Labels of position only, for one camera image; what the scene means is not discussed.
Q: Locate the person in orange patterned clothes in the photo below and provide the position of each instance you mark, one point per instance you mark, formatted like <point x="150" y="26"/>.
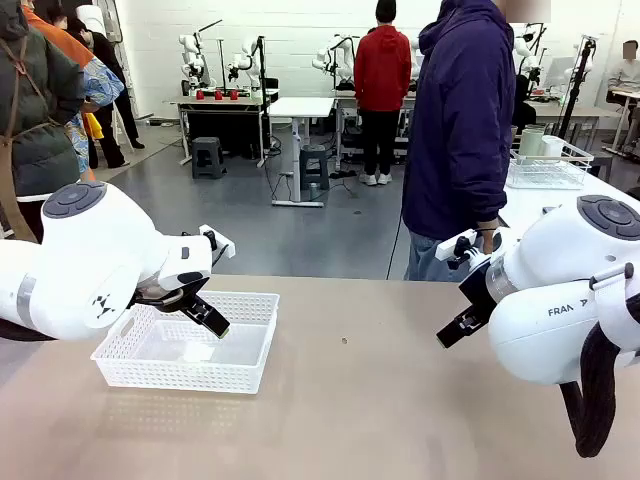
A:
<point x="102" y="85"/>

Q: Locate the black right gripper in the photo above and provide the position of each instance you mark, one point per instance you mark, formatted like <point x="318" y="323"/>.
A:
<point x="477" y="290"/>

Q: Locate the white height-adjustable table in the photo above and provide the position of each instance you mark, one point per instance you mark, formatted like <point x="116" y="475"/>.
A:
<point x="300" y="107"/>

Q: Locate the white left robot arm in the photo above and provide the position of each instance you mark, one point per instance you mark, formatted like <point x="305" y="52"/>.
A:
<point x="100" y="240"/>

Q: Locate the white cup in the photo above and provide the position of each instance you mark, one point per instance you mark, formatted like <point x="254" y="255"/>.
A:
<point x="554" y="147"/>

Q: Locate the grey computer monitor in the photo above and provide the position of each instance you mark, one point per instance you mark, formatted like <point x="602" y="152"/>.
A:
<point x="559" y="72"/>

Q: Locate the person in purple jacket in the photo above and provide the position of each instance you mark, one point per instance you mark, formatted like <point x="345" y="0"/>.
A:
<point x="450" y="125"/>

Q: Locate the seated person in grey top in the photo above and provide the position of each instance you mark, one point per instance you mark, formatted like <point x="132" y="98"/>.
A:
<point x="625" y="75"/>

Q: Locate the white perforated plastic basket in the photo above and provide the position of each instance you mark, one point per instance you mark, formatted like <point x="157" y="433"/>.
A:
<point x="165" y="370"/>

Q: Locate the grey background work table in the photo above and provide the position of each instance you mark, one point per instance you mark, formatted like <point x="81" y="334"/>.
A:
<point x="345" y="100"/>

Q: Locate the person's right forearm purple sleeve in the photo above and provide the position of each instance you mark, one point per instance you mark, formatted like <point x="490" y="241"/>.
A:
<point x="492" y="190"/>

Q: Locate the person's right hand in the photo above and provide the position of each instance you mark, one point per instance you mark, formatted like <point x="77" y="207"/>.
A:
<point x="486" y="239"/>

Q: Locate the person in black clothes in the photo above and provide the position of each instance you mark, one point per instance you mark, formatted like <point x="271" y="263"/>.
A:
<point x="111" y="62"/>

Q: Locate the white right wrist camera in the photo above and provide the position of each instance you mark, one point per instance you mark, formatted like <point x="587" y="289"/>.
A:
<point x="450" y="247"/>

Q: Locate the person in red hoodie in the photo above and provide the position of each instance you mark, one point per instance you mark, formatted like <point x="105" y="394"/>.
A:
<point x="382" y="70"/>

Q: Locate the white side table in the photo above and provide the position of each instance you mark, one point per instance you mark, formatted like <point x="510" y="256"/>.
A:
<point x="530" y="205"/>

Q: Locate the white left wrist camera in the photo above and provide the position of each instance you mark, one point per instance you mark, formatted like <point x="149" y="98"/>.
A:
<point x="220" y="245"/>

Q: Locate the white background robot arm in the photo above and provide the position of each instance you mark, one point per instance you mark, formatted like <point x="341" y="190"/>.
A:
<point x="527" y="55"/>
<point x="192" y="60"/>
<point x="416" y="60"/>
<point x="247" y="60"/>
<point x="335" y="57"/>

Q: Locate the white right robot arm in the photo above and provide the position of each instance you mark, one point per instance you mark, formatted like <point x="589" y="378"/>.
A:
<point x="560" y="280"/>

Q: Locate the long grey background table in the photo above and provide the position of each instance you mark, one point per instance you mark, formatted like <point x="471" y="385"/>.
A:
<point x="565" y="112"/>

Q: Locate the table with black panel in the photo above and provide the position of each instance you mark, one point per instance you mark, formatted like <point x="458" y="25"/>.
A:
<point x="225" y="125"/>

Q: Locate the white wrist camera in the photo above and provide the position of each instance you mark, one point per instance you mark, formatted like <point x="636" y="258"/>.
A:
<point x="220" y="245"/>
<point x="450" y="247"/>

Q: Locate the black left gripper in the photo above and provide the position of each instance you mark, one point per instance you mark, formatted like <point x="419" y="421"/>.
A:
<point x="170" y="300"/>

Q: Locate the person in green jacket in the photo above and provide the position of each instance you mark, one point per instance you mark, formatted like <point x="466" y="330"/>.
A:
<point x="35" y="100"/>

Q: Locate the black tripod stand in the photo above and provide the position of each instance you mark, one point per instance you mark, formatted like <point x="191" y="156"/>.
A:
<point x="579" y="85"/>

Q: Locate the grey plastic step stool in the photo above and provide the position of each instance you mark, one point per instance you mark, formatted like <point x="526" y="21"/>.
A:
<point x="207" y="157"/>
<point x="315" y="167"/>

